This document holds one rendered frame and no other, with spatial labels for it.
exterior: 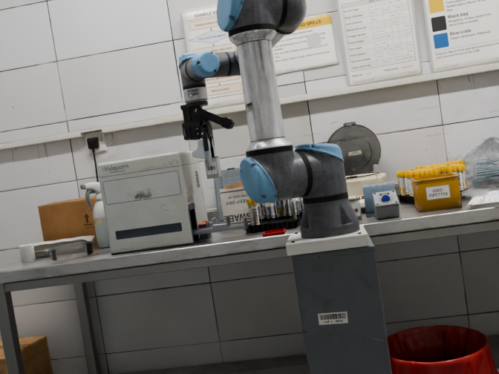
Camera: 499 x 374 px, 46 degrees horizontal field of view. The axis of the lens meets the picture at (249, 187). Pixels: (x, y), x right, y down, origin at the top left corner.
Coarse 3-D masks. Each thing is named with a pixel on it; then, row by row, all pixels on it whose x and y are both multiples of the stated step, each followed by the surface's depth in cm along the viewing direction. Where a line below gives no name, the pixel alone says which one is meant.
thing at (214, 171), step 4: (212, 160) 188; (216, 160) 188; (212, 164) 188; (216, 164) 188; (220, 164) 192; (208, 168) 188; (212, 168) 188; (216, 168) 188; (220, 168) 191; (208, 172) 189; (212, 172) 188; (216, 172) 188; (220, 172) 190; (208, 176) 189; (212, 176) 188; (216, 176) 188; (220, 176) 190
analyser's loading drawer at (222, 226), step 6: (228, 216) 191; (246, 216) 193; (216, 222) 194; (222, 222) 194; (228, 222) 190; (246, 222) 191; (204, 228) 195; (210, 228) 192; (216, 228) 189; (222, 228) 188; (228, 228) 188; (234, 228) 188; (240, 228) 188; (246, 228) 189
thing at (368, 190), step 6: (366, 186) 192; (372, 186) 191; (378, 186) 191; (384, 186) 190; (390, 186) 190; (366, 192) 192; (372, 192) 191; (366, 198) 192; (372, 198) 192; (366, 204) 192; (372, 204) 192; (366, 210) 192; (372, 210) 192; (366, 216) 191; (372, 216) 191
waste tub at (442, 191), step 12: (420, 180) 183; (432, 180) 183; (444, 180) 182; (456, 180) 182; (420, 192) 184; (432, 192) 183; (444, 192) 182; (456, 192) 182; (420, 204) 184; (432, 204) 183; (444, 204) 183; (456, 204) 182
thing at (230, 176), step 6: (228, 168) 250; (234, 168) 249; (222, 174) 250; (228, 174) 250; (234, 174) 249; (216, 180) 251; (222, 180) 250; (228, 180) 250; (234, 180) 249; (240, 180) 248; (216, 186) 251; (222, 186) 250; (216, 192) 251; (216, 198) 250; (222, 216) 249
